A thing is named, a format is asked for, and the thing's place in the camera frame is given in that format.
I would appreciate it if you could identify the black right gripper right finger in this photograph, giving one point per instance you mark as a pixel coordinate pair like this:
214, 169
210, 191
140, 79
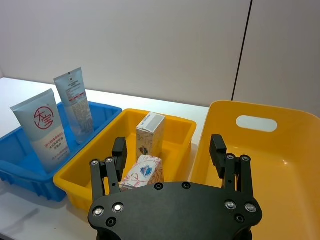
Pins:
235, 175

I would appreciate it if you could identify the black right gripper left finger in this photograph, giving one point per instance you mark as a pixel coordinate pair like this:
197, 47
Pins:
103, 180

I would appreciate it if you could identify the small yellow plastic bin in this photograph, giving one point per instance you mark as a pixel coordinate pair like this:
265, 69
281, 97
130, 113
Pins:
82, 172

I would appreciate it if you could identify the tall white printed carton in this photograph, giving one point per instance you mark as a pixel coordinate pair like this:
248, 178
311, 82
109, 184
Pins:
150, 135

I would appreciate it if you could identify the pale tube with red circle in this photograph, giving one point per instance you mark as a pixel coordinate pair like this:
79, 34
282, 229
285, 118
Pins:
47, 135

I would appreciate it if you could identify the pale tube with small print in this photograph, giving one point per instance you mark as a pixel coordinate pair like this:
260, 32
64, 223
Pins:
76, 105

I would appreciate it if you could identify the blue plastic bin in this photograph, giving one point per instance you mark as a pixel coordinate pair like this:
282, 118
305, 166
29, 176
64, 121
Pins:
17, 155

